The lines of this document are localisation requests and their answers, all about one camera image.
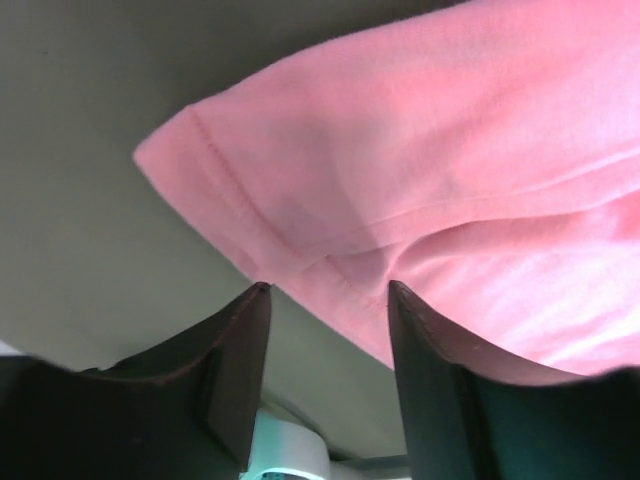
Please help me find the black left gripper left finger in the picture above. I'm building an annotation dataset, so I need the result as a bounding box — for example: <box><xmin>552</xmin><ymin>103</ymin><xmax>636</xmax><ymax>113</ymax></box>
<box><xmin>1</xmin><ymin>283</ymin><xmax>271</xmax><ymax>479</ymax></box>

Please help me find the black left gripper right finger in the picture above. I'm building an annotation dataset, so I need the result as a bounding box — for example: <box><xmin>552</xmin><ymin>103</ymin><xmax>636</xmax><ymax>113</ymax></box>
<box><xmin>388</xmin><ymin>281</ymin><xmax>639</xmax><ymax>479</ymax></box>

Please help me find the pink t-shirt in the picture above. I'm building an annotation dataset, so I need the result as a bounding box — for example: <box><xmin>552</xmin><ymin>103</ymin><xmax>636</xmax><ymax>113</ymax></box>
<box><xmin>134</xmin><ymin>1</ymin><xmax>639</xmax><ymax>375</ymax></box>

